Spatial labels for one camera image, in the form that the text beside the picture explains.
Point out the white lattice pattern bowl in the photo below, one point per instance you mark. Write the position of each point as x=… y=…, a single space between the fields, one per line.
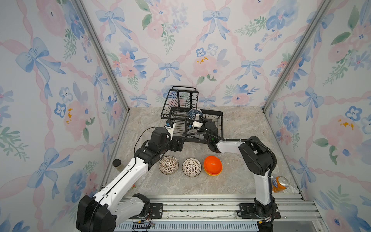
x=191 y=167

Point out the yellow plastic bowl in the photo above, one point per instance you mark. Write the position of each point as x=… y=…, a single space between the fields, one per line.
x=214 y=175

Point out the small dark spice jar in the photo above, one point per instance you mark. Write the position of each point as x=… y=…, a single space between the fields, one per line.
x=116 y=163

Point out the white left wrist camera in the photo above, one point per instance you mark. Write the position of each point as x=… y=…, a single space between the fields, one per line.
x=170 y=126

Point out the orange plastic bowl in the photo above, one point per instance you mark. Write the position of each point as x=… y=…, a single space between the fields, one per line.
x=213 y=165

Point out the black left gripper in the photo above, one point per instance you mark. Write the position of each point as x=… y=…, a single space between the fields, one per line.
x=174 y=147

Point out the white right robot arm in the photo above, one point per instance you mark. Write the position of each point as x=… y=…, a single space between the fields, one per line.
x=259 y=159

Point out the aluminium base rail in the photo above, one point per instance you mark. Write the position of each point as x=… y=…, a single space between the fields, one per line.
x=218 y=213

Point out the black wire dish rack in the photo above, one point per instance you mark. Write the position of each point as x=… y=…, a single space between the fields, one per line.
x=181 y=107

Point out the aluminium frame post right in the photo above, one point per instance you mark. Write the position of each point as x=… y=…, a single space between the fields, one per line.
x=301 y=46

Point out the brown dotted pattern bowl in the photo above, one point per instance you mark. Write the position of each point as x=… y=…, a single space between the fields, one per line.
x=168 y=165

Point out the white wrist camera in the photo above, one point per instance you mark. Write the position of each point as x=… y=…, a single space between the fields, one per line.
x=170 y=126
x=196 y=124

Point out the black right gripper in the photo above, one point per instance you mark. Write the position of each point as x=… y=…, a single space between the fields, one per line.
x=207 y=123

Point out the blue triangle pattern bowl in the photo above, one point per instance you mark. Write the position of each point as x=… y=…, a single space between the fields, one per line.
x=194 y=114

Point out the aluminium frame post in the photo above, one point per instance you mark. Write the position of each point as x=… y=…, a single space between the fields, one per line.
x=86 y=21
x=301 y=46

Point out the orange soda can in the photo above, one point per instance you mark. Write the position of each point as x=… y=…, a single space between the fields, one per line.
x=280 y=184

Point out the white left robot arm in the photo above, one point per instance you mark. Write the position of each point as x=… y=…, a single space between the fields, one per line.
x=104 y=211

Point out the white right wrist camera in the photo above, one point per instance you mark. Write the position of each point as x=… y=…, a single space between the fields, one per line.
x=196 y=124

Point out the aluminium frame post left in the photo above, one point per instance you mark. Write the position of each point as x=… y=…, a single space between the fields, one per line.
x=86 y=21

